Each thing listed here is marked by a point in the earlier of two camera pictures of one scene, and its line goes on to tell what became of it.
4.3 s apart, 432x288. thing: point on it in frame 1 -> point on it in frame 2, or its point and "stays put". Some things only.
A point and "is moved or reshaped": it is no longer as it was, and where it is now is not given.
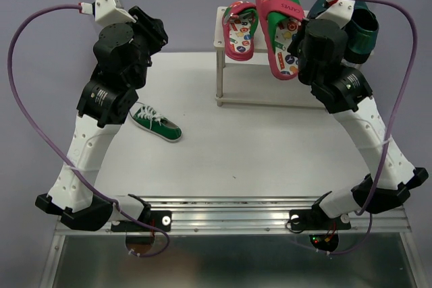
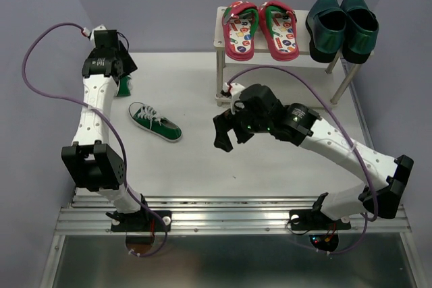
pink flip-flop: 239,21 stays put
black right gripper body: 297,48 -> 245,125
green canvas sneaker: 151,121 stays put
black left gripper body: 150,40 -> 119,55
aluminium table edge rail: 237,214 stays put
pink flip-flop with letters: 279,6 is moved or reshaped
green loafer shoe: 362,32 stays put
